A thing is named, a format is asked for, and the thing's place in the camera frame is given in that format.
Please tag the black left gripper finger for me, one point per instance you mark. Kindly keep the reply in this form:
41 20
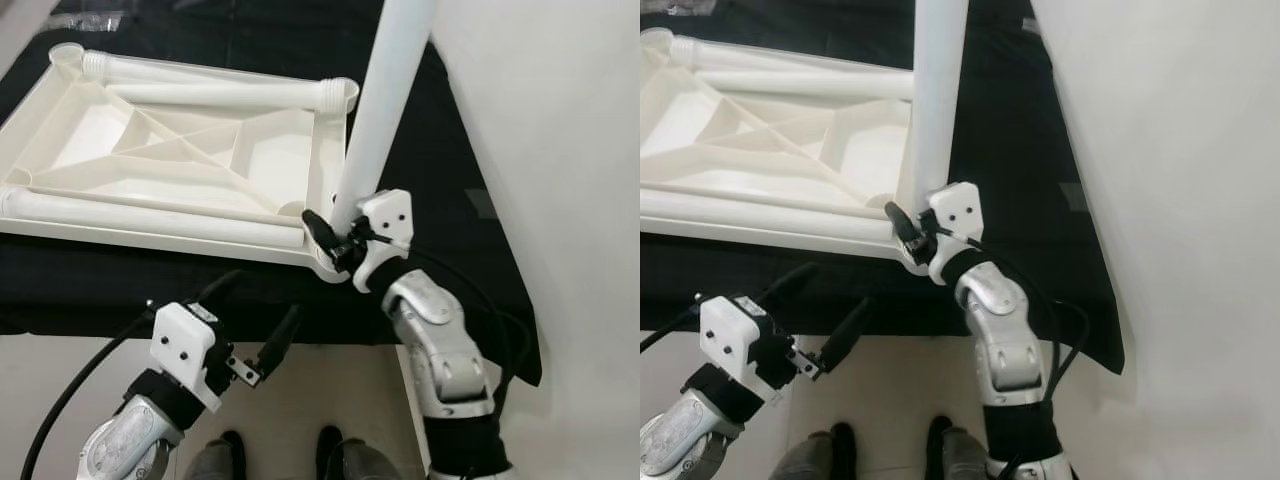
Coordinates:
845 340
280 340

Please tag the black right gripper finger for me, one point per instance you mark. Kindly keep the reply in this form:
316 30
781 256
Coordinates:
322 233
905 228

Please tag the white plastic table leg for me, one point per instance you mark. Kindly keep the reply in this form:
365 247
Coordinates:
940 100
760 58
385 100
160 68
800 85
750 215
220 96
150 220

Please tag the grey robot left leg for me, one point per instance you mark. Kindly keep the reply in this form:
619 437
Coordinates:
215 462
810 460

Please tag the grey robot leg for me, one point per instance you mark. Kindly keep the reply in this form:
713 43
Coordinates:
215 462
965 460
810 460
365 462

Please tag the grey tape patch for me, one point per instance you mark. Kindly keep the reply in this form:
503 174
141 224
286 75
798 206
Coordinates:
1075 197
480 203

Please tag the grey robot right leg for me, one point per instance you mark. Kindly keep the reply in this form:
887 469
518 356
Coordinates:
965 460
365 462

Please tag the white plastic table top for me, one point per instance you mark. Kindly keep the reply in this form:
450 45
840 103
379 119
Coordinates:
90 135
700 140

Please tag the clear tape strip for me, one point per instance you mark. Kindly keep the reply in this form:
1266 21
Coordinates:
90 20
700 8

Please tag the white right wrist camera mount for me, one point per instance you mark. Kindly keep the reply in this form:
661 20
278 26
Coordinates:
955 205
385 215

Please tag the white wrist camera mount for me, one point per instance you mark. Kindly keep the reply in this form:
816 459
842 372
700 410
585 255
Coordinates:
955 205
385 215
725 335
185 340

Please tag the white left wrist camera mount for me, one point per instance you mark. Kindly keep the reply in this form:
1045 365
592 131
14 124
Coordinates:
185 340
725 335

